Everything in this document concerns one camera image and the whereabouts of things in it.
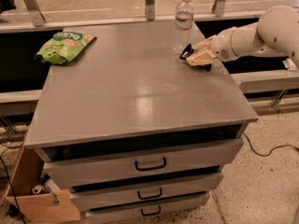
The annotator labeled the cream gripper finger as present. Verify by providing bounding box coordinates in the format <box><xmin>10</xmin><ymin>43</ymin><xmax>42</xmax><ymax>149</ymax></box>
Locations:
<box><xmin>186</xmin><ymin>49</ymin><xmax>215</xmax><ymax>66</ymax></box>
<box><xmin>192</xmin><ymin>40</ymin><xmax>207</xmax><ymax>52</ymax></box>

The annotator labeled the dark chocolate rxbar wrapper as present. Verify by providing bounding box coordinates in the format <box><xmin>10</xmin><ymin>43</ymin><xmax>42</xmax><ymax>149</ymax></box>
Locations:
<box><xmin>179</xmin><ymin>44</ymin><xmax>211</xmax><ymax>72</ymax></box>

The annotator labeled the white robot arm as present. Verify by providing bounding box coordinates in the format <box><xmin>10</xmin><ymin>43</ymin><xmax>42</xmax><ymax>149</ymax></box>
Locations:
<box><xmin>180</xmin><ymin>5</ymin><xmax>299</xmax><ymax>67</ymax></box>

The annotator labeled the clear plastic water bottle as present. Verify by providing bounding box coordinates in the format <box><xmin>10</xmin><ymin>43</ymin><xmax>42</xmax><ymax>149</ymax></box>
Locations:
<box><xmin>173</xmin><ymin>0</ymin><xmax>193</xmax><ymax>54</ymax></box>

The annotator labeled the grey drawer cabinet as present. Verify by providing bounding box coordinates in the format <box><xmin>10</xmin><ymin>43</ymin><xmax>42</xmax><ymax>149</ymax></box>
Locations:
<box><xmin>23</xmin><ymin>20</ymin><xmax>259</xmax><ymax>224</ymax></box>

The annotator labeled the middle grey drawer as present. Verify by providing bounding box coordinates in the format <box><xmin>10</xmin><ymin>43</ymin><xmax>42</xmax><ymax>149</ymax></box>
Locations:
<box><xmin>71</xmin><ymin>170</ymin><xmax>223</xmax><ymax>210</ymax></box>

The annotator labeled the grey drawer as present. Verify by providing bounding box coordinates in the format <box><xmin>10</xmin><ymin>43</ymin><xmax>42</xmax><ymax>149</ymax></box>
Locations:
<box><xmin>86</xmin><ymin>192</ymin><xmax>209</xmax><ymax>224</ymax></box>
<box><xmin>71</xmin><ymin>170</ymin><xmax>223</xmax><ymax>210</ymax></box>
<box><xmin>44</xmin><ymin>138</ymin><xmax>243</xmax><ymax>189</ymax></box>

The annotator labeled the green snack chip bag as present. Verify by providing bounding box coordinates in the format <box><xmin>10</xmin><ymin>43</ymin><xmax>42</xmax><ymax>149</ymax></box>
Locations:
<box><xmin>35</xmin><ymin>32</ymin><xmax>96</xmax><ymax>64</ymax></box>

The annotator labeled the top grey drawer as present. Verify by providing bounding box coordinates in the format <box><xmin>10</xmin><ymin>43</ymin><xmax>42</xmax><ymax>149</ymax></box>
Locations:
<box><xmin>44</xmin><ymin>138</ymin><xmax>243</xmax><ymax>189</ymax></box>

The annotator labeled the bottom grey drawer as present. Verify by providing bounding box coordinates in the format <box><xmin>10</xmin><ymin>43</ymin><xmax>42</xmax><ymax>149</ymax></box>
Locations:
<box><xmin>86</xmin><ymin>192</ymin><xmax>209</xmax><ymax>224</ymax></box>

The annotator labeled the wooden crate box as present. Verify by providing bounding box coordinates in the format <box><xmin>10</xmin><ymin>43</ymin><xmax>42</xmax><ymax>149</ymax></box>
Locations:
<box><xmin>4</xmin><ymin>147</ymin><xmax>81</xmax><ymax>223</ymax></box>

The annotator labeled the metal can in crate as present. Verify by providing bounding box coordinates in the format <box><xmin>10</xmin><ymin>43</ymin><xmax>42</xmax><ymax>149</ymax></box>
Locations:
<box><xmin>32</xmin><ymin>184</ymin><xmax>46</xmax><ymax>195</ymax></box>

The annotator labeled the right metal railing bracket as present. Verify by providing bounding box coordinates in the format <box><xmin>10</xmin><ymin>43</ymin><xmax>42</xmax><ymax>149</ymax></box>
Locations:
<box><xmin>212</xmin><ymin>0</ymin><xmax>226</xmax><ymax>17</ymax></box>

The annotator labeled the metal railing bracket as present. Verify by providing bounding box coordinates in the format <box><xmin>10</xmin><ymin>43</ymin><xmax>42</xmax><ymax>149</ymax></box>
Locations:
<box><xmin>145</xmin><ymin>0</ymin><xmax>155</xmax><ymax>21</ymax></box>
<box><xmin>23</xmin><ymin>0</ymin><xmax>45</xmax><ymax>27</ymax></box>
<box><xmin>212</xmin><ymin>0</ymin><xmax>226</xmax><ymax>17</ymax></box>

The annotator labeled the middle metal railing bracket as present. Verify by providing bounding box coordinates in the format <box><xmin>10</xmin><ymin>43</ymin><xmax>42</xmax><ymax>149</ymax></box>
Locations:
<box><xmin>145</xmin><ymin>0</ymin><xmax>155</xmax><ymax>21</ymax></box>

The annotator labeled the black top drawer handle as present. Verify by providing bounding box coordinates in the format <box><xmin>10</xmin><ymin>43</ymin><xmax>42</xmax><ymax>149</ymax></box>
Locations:
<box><xmin>135</xmin><ymin>158</ymin><xmax>167</xmax><ymax>172</ymax></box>

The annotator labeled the black drawer handle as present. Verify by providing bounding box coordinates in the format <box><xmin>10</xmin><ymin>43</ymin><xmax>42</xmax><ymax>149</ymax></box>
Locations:
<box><xmin>137</xmin><ymin>188</ymin><xmax>163</xmax><ymax>200</ymax></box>
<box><xmin>140</xmin><ymin>205</ymin><xmax>162</xmax><ymax>217</ymax></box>
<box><xmin>135</xmin><ymin>158</ymin><xmax>167</xmax><ymax>172</ymax></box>

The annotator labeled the black floor cable right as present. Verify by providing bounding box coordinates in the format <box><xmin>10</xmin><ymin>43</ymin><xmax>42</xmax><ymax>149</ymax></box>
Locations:
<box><xmin>242</xmin><ymin>132</ymin><xmax>299</xmax><ymax>158</ymax></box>

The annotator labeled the black middle drawer handle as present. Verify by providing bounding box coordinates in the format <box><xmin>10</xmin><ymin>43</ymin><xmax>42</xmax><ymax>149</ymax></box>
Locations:
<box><xmin>137</xmin><ymin>188</ymin><xmax>163</xmax><ymax>200</ymax></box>

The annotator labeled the black bottom drawer handle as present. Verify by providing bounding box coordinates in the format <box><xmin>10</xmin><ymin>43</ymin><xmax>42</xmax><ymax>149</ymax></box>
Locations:
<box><xmin>140</xmin><ymin>205</ymin><xmax>162</xmax><ymax>217</ymax></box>

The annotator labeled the left metal railing bracket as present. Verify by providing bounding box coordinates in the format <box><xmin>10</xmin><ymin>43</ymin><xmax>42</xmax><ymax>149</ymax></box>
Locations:
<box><xmin>23</xmin><ymin>0</ymin><xmax>45</xmax><ymax>27</ymax></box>

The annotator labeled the black cables left floor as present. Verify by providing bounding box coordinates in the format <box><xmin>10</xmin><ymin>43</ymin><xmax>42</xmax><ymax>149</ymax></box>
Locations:
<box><xmin>0</xmin><ymin>115</ymin><xmax>27</xmax><ymax>224</ymax></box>

